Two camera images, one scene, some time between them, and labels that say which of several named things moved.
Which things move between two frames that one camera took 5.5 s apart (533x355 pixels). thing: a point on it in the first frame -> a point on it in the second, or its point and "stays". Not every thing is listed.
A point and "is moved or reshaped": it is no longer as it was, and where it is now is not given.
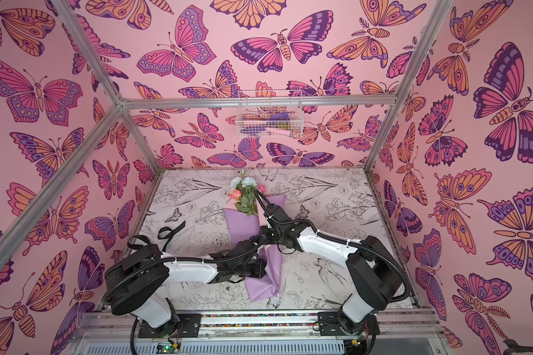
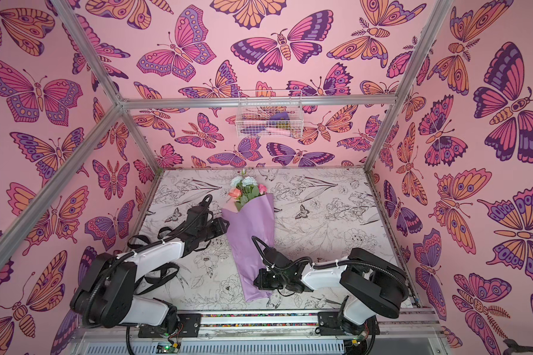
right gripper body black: (269, 211) -> (263, 256)
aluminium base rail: (264, 334) stays
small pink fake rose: (261, 188) stays
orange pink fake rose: (235, 194) stays
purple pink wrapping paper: (244, 228) is moved or reshaped
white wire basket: (269, 114) stays
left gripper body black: (252, 270) -> (211, 231)
